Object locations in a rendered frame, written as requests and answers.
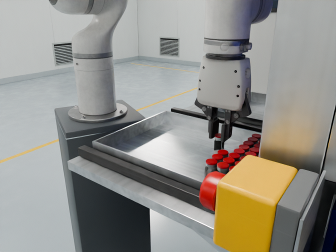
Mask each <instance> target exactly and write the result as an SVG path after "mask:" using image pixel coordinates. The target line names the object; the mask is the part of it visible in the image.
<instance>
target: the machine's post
mask: <svg viewBox="0 0 336 252"><path fill-rule="evenodd" d="M335 113H336V0H278V5H277V13H276V21H275V29H274V37H273V44H272V52H271V60H270V68H269V76H268V84H267V92H266V100H265V107H264V115H263V123H262V131H261V139H260V147H259V155H258V157H259V158H262V159H266V160H269V161H273V162H276V163H280V164H284V165H287V166H291V167H294V168H296V169H297V171H299V170H300V169H303V170H307V171H310V172H314V173H317V174H318V175H319V179H320V177H321V174H322V171H323V167H324V162H325V158H326V153H327V149H328V144H329V140H330V135H331V131H332V126H333V122H334V117H335ZM319 179H318V180H319ZM324 184H325V180H324ZM324 184H323V188H324ZM323 188H322V192H323ZM321 197H322V193H321ZM321 197H320V201H321ZM320 201H319V206H320ZM319 206H318V210H319ZM318 210H317V214H318ZM316 219H317V215H316ZM316 219H315V222H314V224H313V227H312V229H311V232H310V234H309V237H308V239H307V242H306V244H305V247H304V249H303V252H309V249H310V245H311V241H312V236H313V232H314V227H315V223H316Z"/></svg>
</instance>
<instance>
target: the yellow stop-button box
mask: <svg viewBox="0 0 336 252"><path fill-rule="evenodd" d="M318 181H319V174H318V173H315V172H312V171H308V170H305V169H300V170H299V171H298V170H297V169H296V168H295V167H292V166H288V165H285V164H281V163H278V162H274V161H271V160H267V159H264V158H260V157H257V156H253V155H247V156H245V157H244V158H243V159H242V160H241V161H240V162H239V163H238V164H237V165H236V166H235V167H234V168H233V169H231V170H230V171H229V172H228V173H227V174H226V175H225V176H224V177H223V178H222V179H221V180H220V181H219V182H218V183H217V186H216V202H215V216H214V230H213V242H214V244H215V245H217V246H219V247H221V248H223V249H225V250H227V251H229V252H294V247H295V242H296V237H297V232H298V227H299V222H300V218H301V216H302V214H303V212H304V210H305V208H306V206H307V204H308V202H309V200H310V197H311V195H312V193H313V191H314V189H315V187H316V185H317V183H318Z"/></svg>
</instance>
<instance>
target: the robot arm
mask: <svg viewBox="0 0 336 252"><path fill-rule="evenodd" d="M273 1H274V0H205V21H204V42H203V51H204V52H206V54H205V55H204V56H203V57H202V61H201V65H200V69H199V75H198V83H197V98H196V100H195V102H194V104H195V105H196V106H197V107H198V108H200V109H202V111H203V112H204V114H205V115H206V119H207V120H208V133H209V137H208V138H209V139H213V138H214V137H215V134H218V133H219V122H220V119H219V117H218V116H217V115H218V108H219V109H224V110H225V117H224V123H223V124H222V125H221V138H220V141H221V142H223V143H224V142H225V141H227V140H228V139H229V138H230V137H231V136H232V130H233V122H234V121H235V120H237V119H238V118H243V117H247V116H249V115H251V113H252V111H251V108H250V100H251V63H250V58H248V57H246V55H245V54H243V53H246V52H248V50H251V49H252V43H251V42H249V40H250V32H251V25H254V24H258V23H260V22H262V21H264V20H265V19H266V18H267V17H268V16H269V15H270V13H271V11H272V7H273ZM49 2H50V4H51V5H52V6H53V7H54V8H55V9H56V10H57V11H59V12H61V13H64V14H69V15H93V18H92V21H91V22H90V24H89V25H88V26H87V27H85V28H84V29H82V30H80V31H78V32H77V33H76V34H74V36H73V37H72V40H71V46H72V56H73V64H74V73H75V81H76V90H77V98H78V105H75V106H74V107H73V108H72V109H70V110H69V111H68V117H69V118H70V119H71V120H73V121H76V122H80V123H103V122H109V121H114V120H117V119H120V118H122V117H123V116H125V115H126V114H127V112H128V109H127V107H126V106H125V105H123V104H120V103H116V89H115V75H114V60H113V43H112V41H113V34H114V30H115V28H116V26H117V24H118V22H119V21H120V19H121V17H122V16H123V14H124V12H125V10H126V7H127V4H128V0H49ZM241 109H242V110H241ZM240 110H241V111H240ZM236 111H237V112H236Z"/></svg>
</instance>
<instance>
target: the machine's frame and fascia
mask: <svg viewBox="0 0 336 252"><path fill-rule="evenodd" d="M323 171H326V175H325V180H329V181H332V182H336V111H335V115H334V120H333V124H332V129H331V134H330V138H329V143H328V147H327V152H326V156H325V161H324V165H323V170H322V172H323Z"/></svg>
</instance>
